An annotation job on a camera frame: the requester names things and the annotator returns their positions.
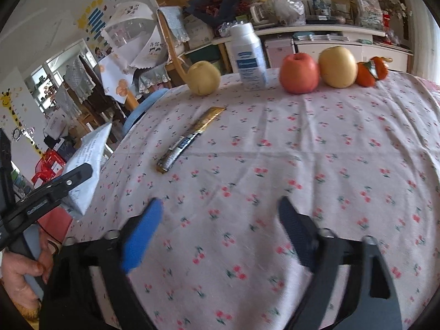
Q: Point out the white electric kettle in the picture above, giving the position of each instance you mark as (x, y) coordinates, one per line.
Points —
(259, 13)

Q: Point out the orange print table cloth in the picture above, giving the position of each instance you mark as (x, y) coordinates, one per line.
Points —
(115, 75)

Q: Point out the white television cabinet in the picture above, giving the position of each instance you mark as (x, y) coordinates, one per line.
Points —
(337, 39)

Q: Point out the tangerine with green leaf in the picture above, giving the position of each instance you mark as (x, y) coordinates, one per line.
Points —
(364, 75)

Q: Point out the plastic bag with packets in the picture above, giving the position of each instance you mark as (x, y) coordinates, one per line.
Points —
(369, 10)

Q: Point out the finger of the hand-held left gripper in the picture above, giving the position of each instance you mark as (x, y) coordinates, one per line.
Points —
(58, 187)

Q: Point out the white mesh food cover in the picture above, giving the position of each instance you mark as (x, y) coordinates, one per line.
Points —
(134, 31)

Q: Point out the clear plastic bag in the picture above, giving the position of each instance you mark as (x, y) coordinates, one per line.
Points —
(288, 10)

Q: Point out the blue wall stickers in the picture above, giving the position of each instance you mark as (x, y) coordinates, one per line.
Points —
(94, 17)

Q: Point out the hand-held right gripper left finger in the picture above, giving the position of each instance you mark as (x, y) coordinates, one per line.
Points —
(142, 237)

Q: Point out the artificial flowers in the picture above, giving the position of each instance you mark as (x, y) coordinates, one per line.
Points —
(398, 7)

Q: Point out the person's left hand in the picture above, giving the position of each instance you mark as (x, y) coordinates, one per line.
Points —
(15, 271)

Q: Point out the large yellow pear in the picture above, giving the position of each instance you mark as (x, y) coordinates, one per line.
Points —
(338, 67)

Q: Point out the dark wrapped flower bouquet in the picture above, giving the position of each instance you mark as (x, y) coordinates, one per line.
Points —
(213, 7)

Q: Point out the giraffe height chart sticker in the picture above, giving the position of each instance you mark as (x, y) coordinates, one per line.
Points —
(13, 120)

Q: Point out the green storage box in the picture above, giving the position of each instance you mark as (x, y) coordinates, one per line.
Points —
(206, 55)

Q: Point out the cherry print tablecloth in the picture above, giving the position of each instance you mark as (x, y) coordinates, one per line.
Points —
(275, 161)

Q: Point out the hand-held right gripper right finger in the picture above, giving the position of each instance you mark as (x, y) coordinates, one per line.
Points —
(299, 233)

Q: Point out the plain tangerine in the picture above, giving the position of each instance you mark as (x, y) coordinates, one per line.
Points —
(381, 67)

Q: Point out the gold stick sachet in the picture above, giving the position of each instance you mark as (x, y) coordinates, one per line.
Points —
(192, 137)

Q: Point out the white supplement bottle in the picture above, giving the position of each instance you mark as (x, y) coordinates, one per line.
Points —
(249, 58)

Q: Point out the small yellow pear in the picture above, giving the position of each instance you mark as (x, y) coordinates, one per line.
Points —
(204, 79)

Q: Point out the white paper bag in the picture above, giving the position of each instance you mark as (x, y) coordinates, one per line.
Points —
(56, 123)

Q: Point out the red apple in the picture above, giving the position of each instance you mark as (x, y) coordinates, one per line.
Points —
(299, 74)

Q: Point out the green lace chair cover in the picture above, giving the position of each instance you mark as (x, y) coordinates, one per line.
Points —
(173, 24)

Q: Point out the white printed mail pouch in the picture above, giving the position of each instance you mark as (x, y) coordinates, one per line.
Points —
(87, 158)

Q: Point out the person's left forearm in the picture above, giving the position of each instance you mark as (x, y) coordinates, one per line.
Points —
(27, 314)

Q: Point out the white sack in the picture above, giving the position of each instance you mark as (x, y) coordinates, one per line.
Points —
(199, 32)

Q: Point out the curved light wooden chair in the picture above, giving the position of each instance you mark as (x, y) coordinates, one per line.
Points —
(172, 58)

